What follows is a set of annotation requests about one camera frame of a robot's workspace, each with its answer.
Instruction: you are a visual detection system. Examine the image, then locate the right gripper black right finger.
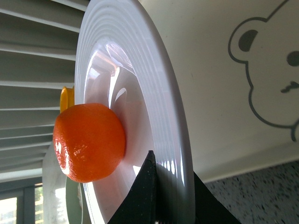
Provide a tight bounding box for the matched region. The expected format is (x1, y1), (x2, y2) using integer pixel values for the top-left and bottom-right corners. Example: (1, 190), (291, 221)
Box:
(194, 173), (241, 224)

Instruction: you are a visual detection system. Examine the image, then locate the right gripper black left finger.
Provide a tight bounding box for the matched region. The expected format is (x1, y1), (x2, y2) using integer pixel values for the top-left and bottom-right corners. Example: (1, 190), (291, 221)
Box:
(109, 150), (156, 224)

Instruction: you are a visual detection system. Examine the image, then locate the orange mandarin fruit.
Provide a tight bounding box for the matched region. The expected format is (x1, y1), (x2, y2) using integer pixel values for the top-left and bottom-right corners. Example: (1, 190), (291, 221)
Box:
(53, 103), (126, 182)

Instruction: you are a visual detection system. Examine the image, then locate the white ridged plate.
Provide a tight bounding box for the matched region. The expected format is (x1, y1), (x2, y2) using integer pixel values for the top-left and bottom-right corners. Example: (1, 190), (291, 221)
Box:
(75, 0), (195, 224)

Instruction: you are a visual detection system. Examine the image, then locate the light green bowl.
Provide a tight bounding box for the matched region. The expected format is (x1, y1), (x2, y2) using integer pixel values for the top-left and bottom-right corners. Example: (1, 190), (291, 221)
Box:
(66, 177), (91, 224)

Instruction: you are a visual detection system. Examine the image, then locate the yellow mug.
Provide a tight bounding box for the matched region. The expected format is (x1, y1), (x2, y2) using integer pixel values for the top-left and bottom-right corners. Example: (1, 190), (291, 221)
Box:
(60, 87), (75, 113)

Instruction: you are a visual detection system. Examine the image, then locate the cream bear tray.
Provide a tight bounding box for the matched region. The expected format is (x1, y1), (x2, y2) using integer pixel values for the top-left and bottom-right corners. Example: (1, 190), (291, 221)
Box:
(142, 0), (299, 182)

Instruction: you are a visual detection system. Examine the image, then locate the grey white curtain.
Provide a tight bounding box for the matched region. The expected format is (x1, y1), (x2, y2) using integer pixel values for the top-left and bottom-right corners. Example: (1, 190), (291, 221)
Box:
(0, 0), (89, 182)

